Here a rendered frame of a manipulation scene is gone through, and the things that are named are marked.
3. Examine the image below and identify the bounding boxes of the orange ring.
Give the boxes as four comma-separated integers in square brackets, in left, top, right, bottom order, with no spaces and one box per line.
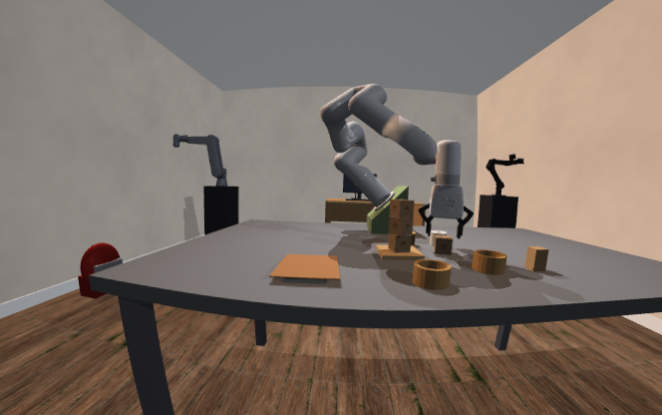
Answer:
[472,249,507,275]
[413,259,452,290]

